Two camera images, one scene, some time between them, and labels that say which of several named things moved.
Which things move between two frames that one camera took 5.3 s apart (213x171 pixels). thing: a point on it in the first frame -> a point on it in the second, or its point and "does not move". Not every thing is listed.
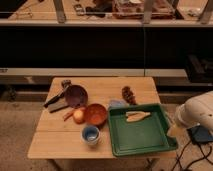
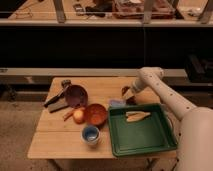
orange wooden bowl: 96,114 does not move
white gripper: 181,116 -> 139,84
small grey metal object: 66,83 does not move
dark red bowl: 76,96 does not move
